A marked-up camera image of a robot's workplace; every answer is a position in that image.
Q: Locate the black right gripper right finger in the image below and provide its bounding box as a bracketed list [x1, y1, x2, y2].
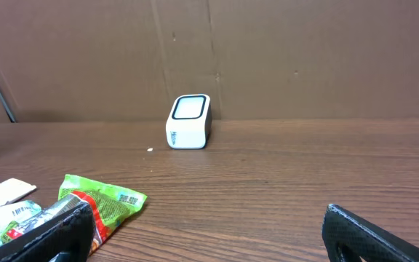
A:
[322, 204, 419, 262]

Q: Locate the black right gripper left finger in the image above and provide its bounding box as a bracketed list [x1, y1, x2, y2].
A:
[0, 202, 95, 262]

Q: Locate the green snack bag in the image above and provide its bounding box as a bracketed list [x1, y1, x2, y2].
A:
[1, 174, 147, 253]

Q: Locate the white barcode scanner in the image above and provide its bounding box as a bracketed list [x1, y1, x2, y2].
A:
[165, 94, 212, 149]

